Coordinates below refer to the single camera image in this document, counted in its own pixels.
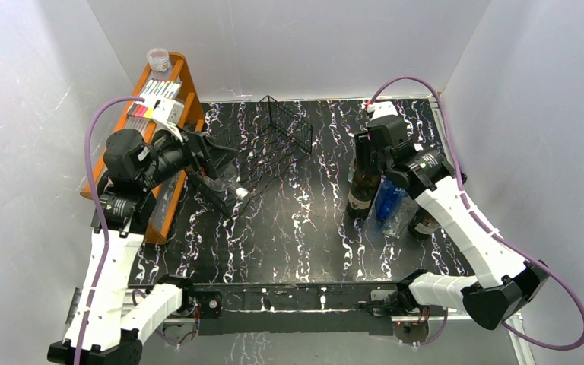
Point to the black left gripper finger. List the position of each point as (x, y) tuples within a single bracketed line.
[(214, 146), (221, 201)]

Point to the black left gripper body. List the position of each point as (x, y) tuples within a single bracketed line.
[(203, 160)]

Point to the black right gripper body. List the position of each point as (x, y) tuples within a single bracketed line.
[(367, 162)]

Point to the round clear bottle black label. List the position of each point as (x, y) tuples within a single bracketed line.
[(224, 186)]

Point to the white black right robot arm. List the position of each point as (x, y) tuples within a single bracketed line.
[(503, 280)]

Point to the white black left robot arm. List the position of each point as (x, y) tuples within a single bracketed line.
[(100, 332)]

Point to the blue glass bottle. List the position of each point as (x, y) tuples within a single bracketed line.
[(388, 198)]

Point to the olive green wine bottle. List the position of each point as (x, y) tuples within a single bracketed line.
[(423, 225)]

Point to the pack of coloured markers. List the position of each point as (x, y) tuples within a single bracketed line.
[(152, 90)]

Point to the clear plastic cup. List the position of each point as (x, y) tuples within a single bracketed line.
[(159, 60)]

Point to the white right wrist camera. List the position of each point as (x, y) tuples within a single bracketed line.
[(380, 109)]

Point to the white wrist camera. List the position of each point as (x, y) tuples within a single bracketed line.
[(380, 109), (166, 112)]

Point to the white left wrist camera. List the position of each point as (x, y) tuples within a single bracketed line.
[(166, 112)]

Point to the black wire wine rack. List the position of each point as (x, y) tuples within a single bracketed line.
[(270, 137)]

